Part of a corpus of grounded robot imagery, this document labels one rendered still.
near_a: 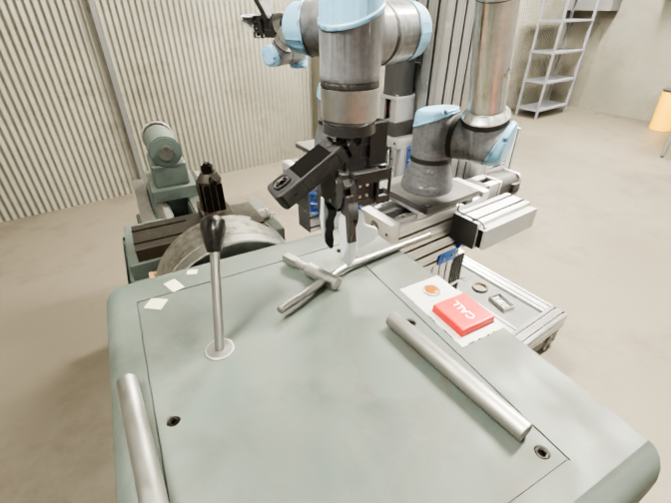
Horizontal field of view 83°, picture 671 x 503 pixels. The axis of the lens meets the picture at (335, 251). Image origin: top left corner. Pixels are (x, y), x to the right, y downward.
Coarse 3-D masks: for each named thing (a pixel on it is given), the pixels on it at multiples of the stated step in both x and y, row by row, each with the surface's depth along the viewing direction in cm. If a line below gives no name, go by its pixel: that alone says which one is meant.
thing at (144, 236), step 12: (240, 204) 148; (192, 216) 140; (252, 216) 140; (132, 228) 133; (144, 228) 133; (156, 228) 133; (168, 228) 133; (180, 228) 133; (144, 240) 126; (156, 240) 127; (168, 240) 126; (144, 252) 122; (156, 252) 124
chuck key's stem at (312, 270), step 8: (288, 256) 63; (296, 256) 63; (296, 264) 62; (304, 264) 61; (312, 264) 60; (304, 272) 61; (312, 272) 59; (320, 272) 59; (328, 272) 58; (328, 280) 58; (336, 280) 57; (336, 288) 58
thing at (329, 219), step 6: (324, 204) 58; (330, 204) 58; (324, 210) 59; (330, 210) 58; (324, 216) 60; (330, 216) 59; (336, 216) 61; (324, 222) 60; (330, 222) 60; (336, 222) 62; (324, 228) 61; (330, 228) 61; (324, 234) 62; (330, 234) 62; (324, 240) 62; (330, 240) 62; (330, 246) 63
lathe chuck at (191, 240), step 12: (228, 216) 83; (240, 216) 84; (192, 228) 80; (228, 228) 78; (240, 228) 79; (252, 228) 80; (264, 228) 83; (180, 240) 79; (192, 240) 77; (168, 252) 79; (180, 252) 76; (168, 264) 77
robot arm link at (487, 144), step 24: (480, 0) 74; (504, 0) 72; (480, 24) 77; (504, 24) 75; (480, 48) 80; (504, 48) 79; (480, 72) 83; (504, 72) 83; (480, 96) 87; (504, 96) 87; (480, 120) 90; (504, 120) 90; (456, 144) 98; (480, 144) 94; (504, 144) 91
